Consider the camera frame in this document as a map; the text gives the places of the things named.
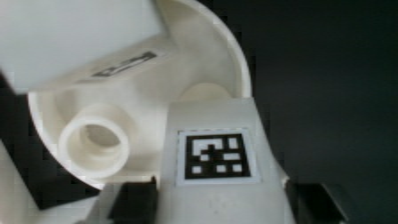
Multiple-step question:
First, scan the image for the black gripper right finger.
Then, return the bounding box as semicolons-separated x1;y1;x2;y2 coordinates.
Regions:
283;179;380;224

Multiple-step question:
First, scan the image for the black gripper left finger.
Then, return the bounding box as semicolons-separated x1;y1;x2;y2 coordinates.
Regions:
76;176;162;224

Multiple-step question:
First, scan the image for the white stool leg block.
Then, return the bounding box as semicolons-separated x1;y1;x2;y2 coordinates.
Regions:
0;0;176;94

